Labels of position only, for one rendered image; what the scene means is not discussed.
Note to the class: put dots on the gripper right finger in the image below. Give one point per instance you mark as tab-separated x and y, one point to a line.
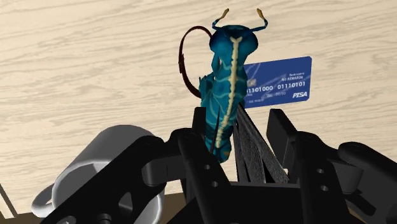
313	167

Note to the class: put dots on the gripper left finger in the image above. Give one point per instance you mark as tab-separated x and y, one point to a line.
192	161

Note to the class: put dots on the blue caterpillar figure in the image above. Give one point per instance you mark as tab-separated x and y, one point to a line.
228	83

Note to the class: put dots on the blue bank card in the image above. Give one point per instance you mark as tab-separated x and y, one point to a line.
279	82

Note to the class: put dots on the white mug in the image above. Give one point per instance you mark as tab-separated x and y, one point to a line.
90	161

